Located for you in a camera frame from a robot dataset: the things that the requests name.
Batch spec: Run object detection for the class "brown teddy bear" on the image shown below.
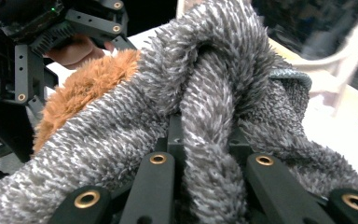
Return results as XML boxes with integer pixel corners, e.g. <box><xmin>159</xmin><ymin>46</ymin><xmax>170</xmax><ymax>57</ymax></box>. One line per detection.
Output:
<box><xmin>32</xmin><ymin>49</ymin><xmax>143</xmax><ymax>155</ymax></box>

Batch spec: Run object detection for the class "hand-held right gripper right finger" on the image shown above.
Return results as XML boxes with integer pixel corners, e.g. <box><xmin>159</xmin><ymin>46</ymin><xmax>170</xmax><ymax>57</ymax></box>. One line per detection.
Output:
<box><xmin>227</xmin><ymin>127</ymin><xmax>254</xmax><ymax>156</ymax></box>

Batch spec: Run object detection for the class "wooden table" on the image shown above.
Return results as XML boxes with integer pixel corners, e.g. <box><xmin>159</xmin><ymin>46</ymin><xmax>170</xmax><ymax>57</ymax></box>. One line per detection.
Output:
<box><xmin>269</xmin><ymin>38</ymin><xmax>358</xmax><ymax>132</ymax></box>

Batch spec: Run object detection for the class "grey fuzzy sweater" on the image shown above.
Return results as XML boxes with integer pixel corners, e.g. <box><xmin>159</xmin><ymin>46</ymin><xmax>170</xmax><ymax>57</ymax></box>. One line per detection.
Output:
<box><xmin>0</xmin><ymin>0</ymin><xmax>358</xmax><ymax>224</ymax></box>

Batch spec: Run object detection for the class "left hand-held gripper black cable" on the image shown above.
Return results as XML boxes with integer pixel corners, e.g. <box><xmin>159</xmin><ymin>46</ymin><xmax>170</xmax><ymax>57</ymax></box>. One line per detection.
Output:
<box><xmin>0</xmin><ymin>102</ymin><xmax>35</xmax><ymax>162</ymax></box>

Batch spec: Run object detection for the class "white table cover sheet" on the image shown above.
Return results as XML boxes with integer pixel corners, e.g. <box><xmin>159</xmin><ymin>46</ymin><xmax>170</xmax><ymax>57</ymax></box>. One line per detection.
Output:
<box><xmin>45</xmin><ymin>24</ymin><xmax>358</xmax><ymax>200</ymax></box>

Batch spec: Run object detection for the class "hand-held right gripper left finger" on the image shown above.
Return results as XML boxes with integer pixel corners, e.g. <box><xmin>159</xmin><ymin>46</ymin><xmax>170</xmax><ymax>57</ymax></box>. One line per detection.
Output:
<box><xmin>157</xmin><ymin>114</ymin><xmax>186</xmax><ymax>158</ymax></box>

